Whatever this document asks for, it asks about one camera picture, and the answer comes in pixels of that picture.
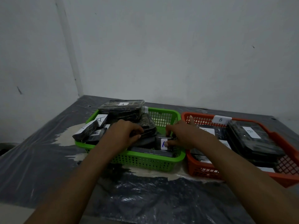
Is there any dark translucent plastic sheet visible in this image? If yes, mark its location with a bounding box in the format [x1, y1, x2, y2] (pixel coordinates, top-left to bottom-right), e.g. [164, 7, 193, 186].
[0, 95, 299, 224]

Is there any orange plastic basket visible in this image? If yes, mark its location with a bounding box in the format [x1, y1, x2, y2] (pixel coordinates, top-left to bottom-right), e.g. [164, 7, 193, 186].
[181, 112, 299, 188]

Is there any pile of black wrapped packets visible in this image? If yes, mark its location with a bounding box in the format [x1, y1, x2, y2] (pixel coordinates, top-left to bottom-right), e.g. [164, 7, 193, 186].
[72, 99, 174, 158]

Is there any person's left forearm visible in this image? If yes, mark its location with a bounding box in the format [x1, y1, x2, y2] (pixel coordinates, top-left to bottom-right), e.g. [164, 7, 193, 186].
[23, 137, 122, 224]

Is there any white paper basket label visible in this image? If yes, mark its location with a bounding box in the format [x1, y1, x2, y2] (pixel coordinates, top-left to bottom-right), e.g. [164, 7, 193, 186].
[212, 115, 232, 125]

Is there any person's left hand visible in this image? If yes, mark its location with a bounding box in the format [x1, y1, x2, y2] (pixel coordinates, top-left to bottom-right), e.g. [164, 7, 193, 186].
[101, 119, 144, 152]

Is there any small black labelled packet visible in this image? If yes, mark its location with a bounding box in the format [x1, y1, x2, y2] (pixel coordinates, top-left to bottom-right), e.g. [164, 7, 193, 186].
[155, 136, 175, 152]

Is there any large black labelled packet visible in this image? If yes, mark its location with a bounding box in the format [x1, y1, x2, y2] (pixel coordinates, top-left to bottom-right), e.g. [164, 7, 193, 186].
[226, 120, 286, 162]

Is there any green plastic basket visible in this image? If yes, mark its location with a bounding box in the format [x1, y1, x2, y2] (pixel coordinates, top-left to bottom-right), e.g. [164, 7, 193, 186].
[75, 107, 186, 172]

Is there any person's right forearm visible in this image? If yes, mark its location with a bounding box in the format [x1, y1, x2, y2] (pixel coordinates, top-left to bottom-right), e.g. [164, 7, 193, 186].
[199, 135, 299, 224]

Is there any person's right hand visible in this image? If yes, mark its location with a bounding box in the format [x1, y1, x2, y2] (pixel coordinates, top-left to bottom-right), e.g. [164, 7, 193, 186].
[165, 115, 212, 150]

